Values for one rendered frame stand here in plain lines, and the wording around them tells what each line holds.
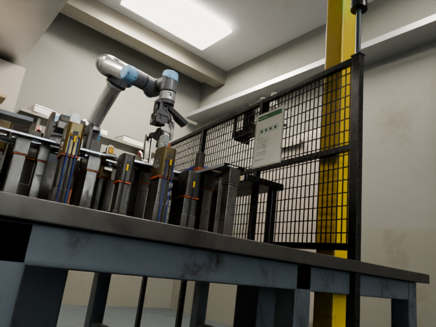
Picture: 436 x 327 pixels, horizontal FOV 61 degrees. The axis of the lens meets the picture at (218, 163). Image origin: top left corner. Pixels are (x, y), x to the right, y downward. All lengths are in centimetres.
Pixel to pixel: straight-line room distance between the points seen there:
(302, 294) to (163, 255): 53
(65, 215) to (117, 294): 443
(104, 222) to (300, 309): 71
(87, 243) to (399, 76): 346
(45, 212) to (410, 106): 335
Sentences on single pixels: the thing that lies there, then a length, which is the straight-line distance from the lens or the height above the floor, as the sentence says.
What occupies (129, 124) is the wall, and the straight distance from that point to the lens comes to 534.
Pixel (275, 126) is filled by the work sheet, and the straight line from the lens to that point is 195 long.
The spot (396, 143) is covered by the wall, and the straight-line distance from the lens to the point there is 367.
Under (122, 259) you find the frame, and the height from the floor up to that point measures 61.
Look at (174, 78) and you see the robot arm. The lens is 177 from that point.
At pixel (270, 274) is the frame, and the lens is 114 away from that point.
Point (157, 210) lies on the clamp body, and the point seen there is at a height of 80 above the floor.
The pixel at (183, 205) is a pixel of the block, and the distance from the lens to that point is 149.
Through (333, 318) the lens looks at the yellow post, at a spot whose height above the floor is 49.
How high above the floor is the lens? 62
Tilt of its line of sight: 15 degrees up
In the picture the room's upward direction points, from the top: 7 degrees clockwise
